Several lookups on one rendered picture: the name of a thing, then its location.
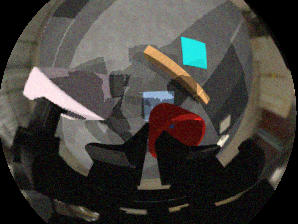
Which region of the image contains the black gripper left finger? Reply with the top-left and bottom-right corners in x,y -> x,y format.
85,123 -> 149,186

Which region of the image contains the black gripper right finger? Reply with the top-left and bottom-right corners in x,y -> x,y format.
154,129 -> 221,185

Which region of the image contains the tan curved flat bar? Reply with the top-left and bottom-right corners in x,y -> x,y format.
144,45 -> 210,104

